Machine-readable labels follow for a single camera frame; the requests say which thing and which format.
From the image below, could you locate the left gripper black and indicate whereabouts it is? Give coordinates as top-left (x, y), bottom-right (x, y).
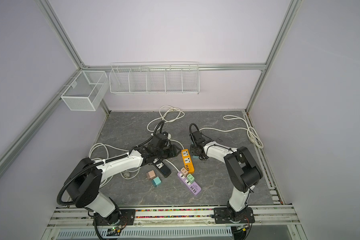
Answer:
top-left (155, 144), bottom-right (182, 160)

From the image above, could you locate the black power strip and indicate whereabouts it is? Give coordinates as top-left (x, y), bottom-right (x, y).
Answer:
top-left (153, 159), bottom-right (172, 178)

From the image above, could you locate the orange power strip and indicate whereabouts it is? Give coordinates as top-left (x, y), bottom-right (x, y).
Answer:
top-left (181, 149), bottom-right (195, 174)

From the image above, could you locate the pink plug adapter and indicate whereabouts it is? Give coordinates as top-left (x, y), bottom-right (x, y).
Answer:
top-left (146, 170), bottom-right (157, 180)

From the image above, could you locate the green adapter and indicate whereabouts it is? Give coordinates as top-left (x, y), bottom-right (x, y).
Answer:
top-left (187, 174), bottom-right (195, 184)

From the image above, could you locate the teal plug adapter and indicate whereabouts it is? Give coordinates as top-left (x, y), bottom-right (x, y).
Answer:
top-left (152, 177), bottom-right (162, 187)

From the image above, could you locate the purple power strip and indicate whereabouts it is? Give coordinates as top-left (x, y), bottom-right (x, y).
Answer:
top-left (177, 172), bottom-right (202, 195)

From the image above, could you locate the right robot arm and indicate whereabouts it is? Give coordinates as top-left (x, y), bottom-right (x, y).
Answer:
top-left (190, 129), bottom-right (263, 224)

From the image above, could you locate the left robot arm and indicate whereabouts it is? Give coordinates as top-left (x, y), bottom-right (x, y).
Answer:
top-left (57, 132), bottom-right (182, 225)

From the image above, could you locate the white mesh box basket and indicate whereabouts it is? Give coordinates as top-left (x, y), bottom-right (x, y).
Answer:
top-left (61, 71), bottom-right (109, 112)

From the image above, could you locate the white cable of orange strip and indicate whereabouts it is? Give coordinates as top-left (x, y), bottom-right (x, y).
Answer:
top-left (146, 104), bottom-right (186, 150)

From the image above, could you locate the white cable of purple strip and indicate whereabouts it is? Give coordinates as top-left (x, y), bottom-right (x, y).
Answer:
top-left (82, 142), bottom-right (181, 173)

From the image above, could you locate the white cable of teal strip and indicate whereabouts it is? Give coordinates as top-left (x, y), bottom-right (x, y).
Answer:
top-left (197, 114), bottom-right (264, 150)

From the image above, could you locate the white wire rack basket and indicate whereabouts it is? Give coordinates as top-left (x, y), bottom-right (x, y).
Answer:
top-left (109, 62), bottom-right (200, 94)

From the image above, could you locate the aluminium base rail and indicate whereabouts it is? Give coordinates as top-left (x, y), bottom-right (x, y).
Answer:
top-left (42, 205), bottom-right (307, 240)

